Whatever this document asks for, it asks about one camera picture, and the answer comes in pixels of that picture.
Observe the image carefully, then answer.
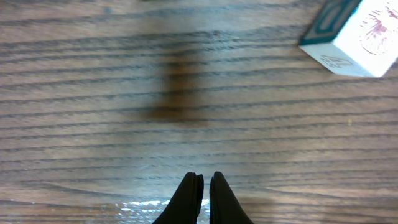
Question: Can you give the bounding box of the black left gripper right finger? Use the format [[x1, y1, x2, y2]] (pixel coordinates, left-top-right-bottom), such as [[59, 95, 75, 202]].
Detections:
[[210, 172, 253, 224]]

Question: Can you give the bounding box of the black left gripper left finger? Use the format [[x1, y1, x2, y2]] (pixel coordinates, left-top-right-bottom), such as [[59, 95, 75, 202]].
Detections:
[[153, 172, 204, 224]]

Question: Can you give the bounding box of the white picture block lower right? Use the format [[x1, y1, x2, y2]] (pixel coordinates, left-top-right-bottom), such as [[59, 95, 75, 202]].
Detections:
[[298, 0, 397, 78]]

